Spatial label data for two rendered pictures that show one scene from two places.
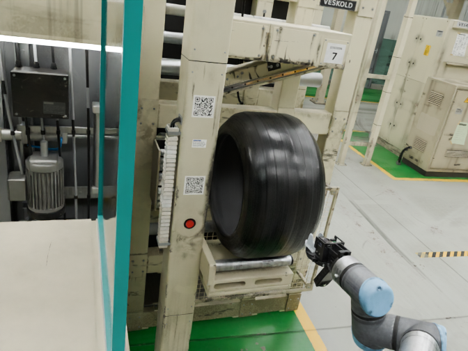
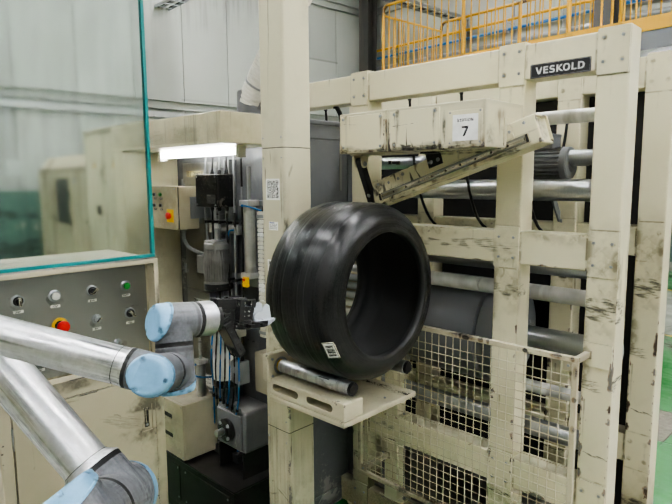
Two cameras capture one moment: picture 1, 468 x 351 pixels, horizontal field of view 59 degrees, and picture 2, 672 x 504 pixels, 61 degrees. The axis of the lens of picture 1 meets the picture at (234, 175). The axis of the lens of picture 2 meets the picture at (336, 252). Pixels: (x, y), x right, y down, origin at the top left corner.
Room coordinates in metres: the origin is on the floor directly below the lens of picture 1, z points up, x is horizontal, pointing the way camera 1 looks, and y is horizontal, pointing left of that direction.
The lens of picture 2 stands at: (0.73, -1.81, 1.54)
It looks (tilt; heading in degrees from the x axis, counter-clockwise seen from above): 7 degrees down; 66
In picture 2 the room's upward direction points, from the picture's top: straight up
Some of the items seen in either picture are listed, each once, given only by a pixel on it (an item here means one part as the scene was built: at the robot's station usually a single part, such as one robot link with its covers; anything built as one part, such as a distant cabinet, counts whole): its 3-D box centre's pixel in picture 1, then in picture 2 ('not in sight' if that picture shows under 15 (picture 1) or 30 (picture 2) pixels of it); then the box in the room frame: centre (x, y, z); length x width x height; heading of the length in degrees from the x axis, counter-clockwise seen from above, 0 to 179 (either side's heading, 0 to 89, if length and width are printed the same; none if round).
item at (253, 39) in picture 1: (273, 41); (425, 131); (1.84, -0.08, 1.71); 0.61 x 0.25 x 0.15; 112
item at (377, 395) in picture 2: (236, 262); (342, 394); (1.52, -0.07, 0.80); 0.37 x 0.36 x 0.02; 22
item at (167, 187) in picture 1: (168, 189); (267, 274); (1.35, 0.23, 1.19); 0.05 x 0.04 x 0.48; 22
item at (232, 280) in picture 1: (248, 276); (313, 394); (1.39, -0.12, 0.83); 0.36 x 0.09 x 0.06; 112
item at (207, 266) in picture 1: (199, 246); (307, 355); (1.45, 0.10, 0.90); 0.40 x 0.03 x 0.10; 22
